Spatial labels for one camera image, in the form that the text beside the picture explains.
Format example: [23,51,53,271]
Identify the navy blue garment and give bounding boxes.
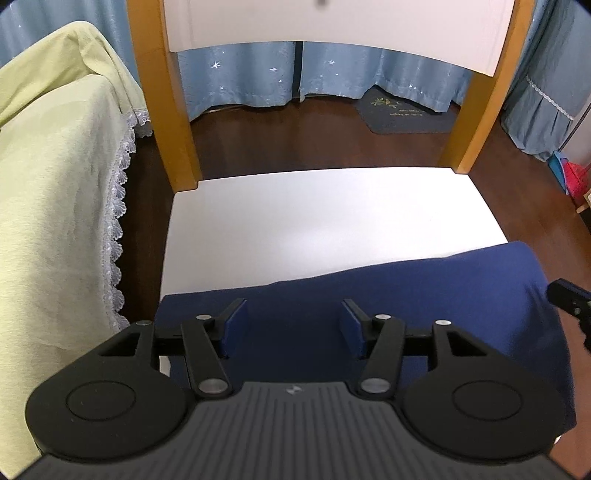
[154,241,578,446]

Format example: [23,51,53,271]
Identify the wooden chair with white seat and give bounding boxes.
[126,0,539,301]

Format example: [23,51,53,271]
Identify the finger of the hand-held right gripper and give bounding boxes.
[547,279,591,355]

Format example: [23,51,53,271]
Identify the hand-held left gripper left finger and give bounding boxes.
[98,298,250,399]

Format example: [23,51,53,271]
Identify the light blue plastic item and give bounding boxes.
[547,151,571,195]

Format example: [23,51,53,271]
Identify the blue curtain with lace trim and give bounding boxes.
[501,0,591,162]

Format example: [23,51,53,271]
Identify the pale yellow bed cover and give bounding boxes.
[0,21,154,472]

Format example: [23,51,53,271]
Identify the dark blue floor mat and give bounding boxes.
[355,85,457,136]

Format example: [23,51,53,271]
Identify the blue star curtain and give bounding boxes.
[0,0,299,123]
[298,41,473,114]

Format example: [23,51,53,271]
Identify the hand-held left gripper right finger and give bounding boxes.
[339,298,493,397]

